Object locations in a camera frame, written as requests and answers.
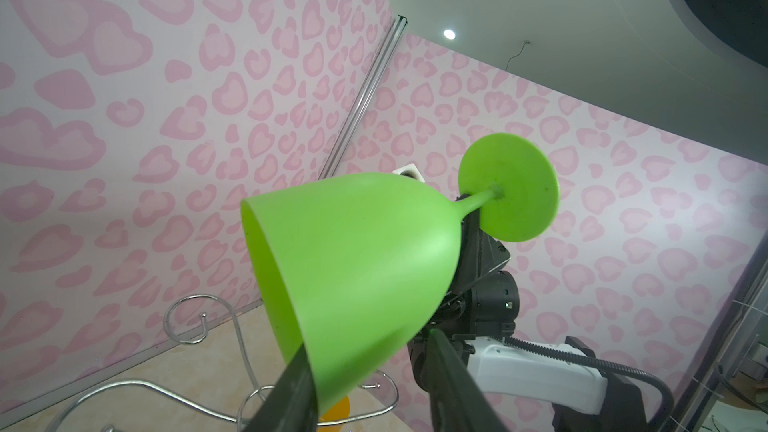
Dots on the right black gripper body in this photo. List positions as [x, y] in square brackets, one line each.
[480, 254]

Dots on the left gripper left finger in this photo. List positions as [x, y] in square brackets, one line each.
[292, 405]

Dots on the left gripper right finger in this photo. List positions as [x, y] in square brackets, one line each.
[456, 402]

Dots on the yellow wine glass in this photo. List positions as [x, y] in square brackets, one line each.
[340, 411]

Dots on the green wine glass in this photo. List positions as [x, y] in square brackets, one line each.
[350, 268]

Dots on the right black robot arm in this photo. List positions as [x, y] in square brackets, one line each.
[468, 350]

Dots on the chrome wire glass rack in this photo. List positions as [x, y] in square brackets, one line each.
[213, 378]

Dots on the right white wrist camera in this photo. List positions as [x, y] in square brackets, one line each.
[410, 171]

